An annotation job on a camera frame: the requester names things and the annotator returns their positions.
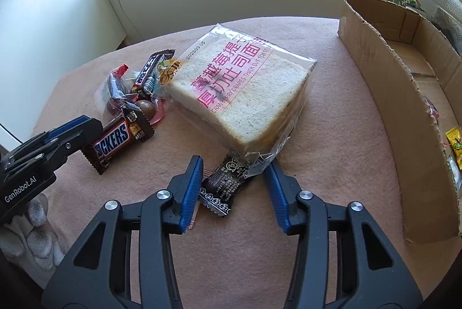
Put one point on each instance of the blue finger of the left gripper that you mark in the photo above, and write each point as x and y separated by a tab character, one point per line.
66	128

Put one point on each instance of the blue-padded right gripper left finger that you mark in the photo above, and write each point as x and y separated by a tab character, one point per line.
123	258

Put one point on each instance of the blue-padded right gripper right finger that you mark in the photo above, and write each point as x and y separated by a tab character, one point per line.
343	259

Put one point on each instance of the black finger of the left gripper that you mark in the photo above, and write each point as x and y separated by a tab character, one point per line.
69	144

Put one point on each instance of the red clear date packet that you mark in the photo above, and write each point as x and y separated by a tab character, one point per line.
113	92

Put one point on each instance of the Snickers chocolate bar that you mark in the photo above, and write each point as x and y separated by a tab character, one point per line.
130	126

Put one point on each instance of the yellow quail egg packet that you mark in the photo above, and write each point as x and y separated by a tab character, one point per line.
166	69

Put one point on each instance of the small black snack packet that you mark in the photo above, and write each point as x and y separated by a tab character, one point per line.
218	190

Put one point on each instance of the packaged toast bread slices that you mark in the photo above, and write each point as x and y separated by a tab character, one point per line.
243	91

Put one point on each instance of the white knit glove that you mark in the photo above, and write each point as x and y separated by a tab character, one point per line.
30	242

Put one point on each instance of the brown egg in packet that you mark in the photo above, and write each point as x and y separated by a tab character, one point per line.
153	110

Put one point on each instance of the Japanese Snickers bar wrapper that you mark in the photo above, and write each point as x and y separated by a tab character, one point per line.
147	81

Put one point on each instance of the white cabinet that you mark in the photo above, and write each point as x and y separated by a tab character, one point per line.
41	40

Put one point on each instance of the yellow candy packet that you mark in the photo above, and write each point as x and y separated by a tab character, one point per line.
454	138

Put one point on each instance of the cardboard box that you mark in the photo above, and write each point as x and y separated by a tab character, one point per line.
414	76

